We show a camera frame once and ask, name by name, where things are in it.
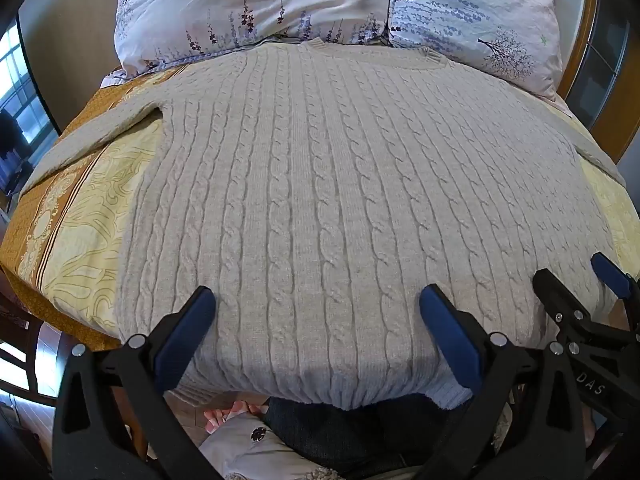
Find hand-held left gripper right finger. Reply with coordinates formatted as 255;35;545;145
419;284;587;480

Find dark wooden chair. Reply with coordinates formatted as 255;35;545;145
0;267;58;411

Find wooden headboard frame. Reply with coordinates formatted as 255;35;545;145
530;0;632;162

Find person's dark trousers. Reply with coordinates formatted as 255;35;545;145
264;394;453;478

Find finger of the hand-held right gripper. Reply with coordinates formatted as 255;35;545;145
532;269;608;343
590;252;640;311

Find pale floral duvet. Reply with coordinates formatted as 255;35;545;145
100;0;397;88

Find beige cable-knit sweater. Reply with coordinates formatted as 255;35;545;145
20;39;628;410

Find yellow patterned bed sheet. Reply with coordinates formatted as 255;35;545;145
0;67;640;353

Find window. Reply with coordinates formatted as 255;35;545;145
0;24;53;147

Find blue floral tree-print pillow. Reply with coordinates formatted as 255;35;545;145
387;0;573;111

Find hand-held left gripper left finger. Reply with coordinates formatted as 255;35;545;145
52;286;222;480

